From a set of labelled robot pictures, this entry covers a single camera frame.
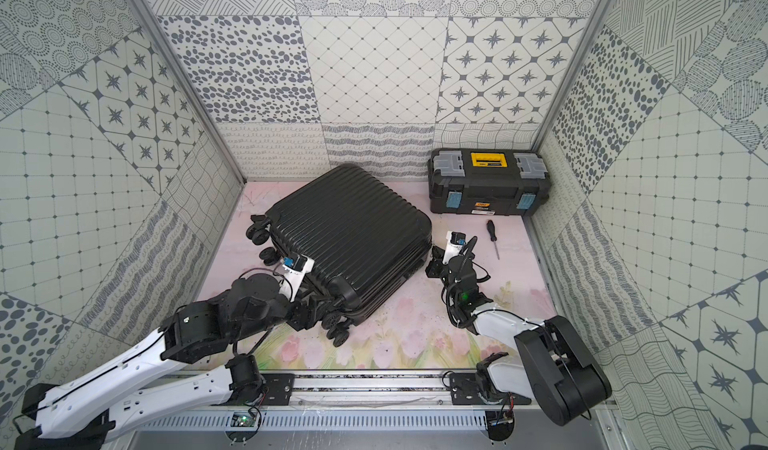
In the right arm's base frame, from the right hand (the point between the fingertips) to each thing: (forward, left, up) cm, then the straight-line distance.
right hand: (435, 251), depth 89 cm
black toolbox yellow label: (+24, -19, +6) cm, 31 cm away
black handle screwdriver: (+15, -22, -9) cm, 28 cm away
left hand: (-21, +27, +14) cm, 37 cm away
